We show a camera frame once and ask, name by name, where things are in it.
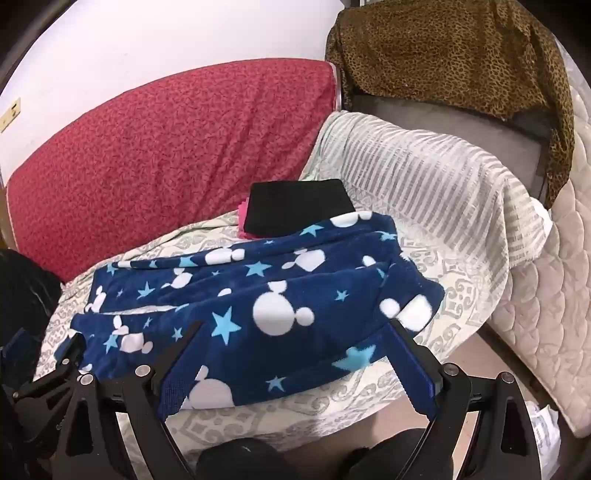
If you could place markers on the quilted white mattress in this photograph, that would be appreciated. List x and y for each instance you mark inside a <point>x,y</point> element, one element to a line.
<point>554,300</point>

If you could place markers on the white patterned mattress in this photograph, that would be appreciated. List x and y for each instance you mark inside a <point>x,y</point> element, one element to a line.
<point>455,277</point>

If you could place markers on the pink cloth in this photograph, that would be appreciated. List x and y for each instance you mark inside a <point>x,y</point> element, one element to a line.
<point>243,221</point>

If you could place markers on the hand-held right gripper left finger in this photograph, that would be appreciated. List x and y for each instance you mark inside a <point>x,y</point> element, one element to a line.
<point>178,369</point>

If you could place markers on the blue star print fleece pants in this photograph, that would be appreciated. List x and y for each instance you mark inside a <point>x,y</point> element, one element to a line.
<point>277,277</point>

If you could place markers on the white crumpled paper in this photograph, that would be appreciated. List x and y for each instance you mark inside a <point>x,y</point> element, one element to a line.
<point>547,427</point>

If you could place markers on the black folded cloth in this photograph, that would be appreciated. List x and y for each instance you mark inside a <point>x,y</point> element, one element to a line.
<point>295,203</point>

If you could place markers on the red patterned cloth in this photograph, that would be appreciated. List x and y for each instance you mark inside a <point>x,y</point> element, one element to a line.
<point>161,152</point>

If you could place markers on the white grey striped blanket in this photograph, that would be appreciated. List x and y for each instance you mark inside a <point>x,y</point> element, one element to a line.
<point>415,175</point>

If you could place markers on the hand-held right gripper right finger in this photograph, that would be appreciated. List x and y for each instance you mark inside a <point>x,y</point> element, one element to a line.
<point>413,364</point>

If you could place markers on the wall light switch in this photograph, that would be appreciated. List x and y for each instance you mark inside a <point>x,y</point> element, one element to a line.
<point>10,115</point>

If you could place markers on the leopard print cloth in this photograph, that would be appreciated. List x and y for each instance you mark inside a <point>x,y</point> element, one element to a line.
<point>438,50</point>

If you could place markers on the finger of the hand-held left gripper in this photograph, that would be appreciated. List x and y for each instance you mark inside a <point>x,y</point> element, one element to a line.
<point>16,348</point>
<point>69,353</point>

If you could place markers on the person's leg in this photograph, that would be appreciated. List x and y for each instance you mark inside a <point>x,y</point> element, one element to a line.
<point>240,459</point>
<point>385,454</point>

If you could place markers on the person's left forearm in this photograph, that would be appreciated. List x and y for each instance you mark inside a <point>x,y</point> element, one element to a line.
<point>27,286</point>

